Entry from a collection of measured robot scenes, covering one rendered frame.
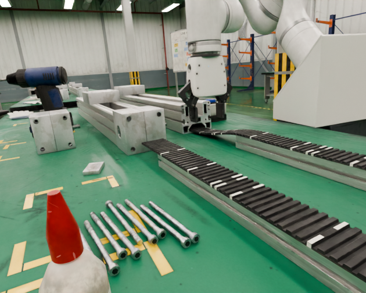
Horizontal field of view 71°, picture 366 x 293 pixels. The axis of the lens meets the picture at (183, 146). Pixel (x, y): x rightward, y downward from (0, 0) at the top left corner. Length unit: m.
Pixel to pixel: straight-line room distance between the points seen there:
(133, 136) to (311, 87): 0.49
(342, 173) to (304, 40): 0.59
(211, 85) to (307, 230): 0.49
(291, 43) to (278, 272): 0.82
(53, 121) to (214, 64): 0.43
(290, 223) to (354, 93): 0.66
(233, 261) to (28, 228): 0.25
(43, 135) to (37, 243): 0.42
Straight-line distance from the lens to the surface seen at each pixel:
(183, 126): 0.74
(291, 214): 0.28
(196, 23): 0.67
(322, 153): 0.46
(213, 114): 0.89
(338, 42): 0.82
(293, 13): 1.04
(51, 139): 0.73
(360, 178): 0.44
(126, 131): 0.58
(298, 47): 0.96
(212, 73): 0.68
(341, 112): 0.86
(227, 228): 0.31
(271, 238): 0.28
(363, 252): 0.25
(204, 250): 0.28
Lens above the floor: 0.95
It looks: 16 degrees down
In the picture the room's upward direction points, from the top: 4 degrees counter-clockwise
